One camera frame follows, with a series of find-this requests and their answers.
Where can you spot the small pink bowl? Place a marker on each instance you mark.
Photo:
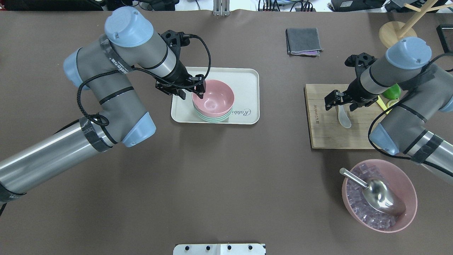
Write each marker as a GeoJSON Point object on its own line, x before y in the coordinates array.
{"type": "Point", "coordinates": [217, 100]}

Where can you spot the metal ice scoop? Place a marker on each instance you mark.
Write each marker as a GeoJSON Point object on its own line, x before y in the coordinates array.
{"type": "Point", "coordinates": [378, 195]}

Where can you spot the green lime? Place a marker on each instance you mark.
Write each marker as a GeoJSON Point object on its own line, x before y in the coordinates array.
{"type": "Point", "coordinates": [393, 92]}

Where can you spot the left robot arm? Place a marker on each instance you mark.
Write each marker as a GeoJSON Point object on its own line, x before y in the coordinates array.
{"type": "Point", "coordinates": [112, 111]}

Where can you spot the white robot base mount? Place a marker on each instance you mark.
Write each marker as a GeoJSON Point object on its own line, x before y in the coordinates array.
{"type": "Point", "coordinates": [220, 249]}

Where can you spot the wooden mug tree stand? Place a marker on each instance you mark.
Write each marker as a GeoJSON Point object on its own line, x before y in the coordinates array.
{"type": "Point", "coordinates": [392, 32]}

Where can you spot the cream rabbit tray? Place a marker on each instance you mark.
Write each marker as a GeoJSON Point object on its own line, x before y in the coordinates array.
{"type": "Point", "coordinates": [245, 85]}

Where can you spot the yellow plastic knife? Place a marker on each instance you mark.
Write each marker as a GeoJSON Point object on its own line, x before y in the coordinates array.
{"type": "Point", "coordinates": [381, 104]}

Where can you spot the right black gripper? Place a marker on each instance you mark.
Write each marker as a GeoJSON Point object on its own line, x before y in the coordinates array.
{"type": "Point", "coordinates": [355, 89]}

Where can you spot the white ceramic spoon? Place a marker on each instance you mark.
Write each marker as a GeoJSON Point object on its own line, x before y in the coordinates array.
{"type": "Point", "coordinates": [343, 117]}

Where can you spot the green bowl stack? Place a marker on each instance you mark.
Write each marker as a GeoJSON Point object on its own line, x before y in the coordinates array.
{"type": "Point", "coordinates": [214, 119]}

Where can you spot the bamboo cutting board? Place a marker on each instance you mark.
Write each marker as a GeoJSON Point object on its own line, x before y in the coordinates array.
{"type": "Point", "coordinates": [325, 130]}

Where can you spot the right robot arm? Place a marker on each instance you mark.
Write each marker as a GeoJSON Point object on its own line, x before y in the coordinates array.
{"type": "Point", "coordinates": [399, 132]}

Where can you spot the grey folded cloth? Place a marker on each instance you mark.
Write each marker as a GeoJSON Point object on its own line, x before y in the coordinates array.
{"type": "Point", "coordinates": [303, 42]}

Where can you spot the large pink bowl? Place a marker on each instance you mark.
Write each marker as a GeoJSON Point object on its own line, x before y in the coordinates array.
{"type": "Point", "coordinates": [396, 180]}

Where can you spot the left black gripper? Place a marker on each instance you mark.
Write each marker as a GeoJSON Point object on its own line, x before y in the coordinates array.
{"type": "Point", "coordinates": [179, 75]}

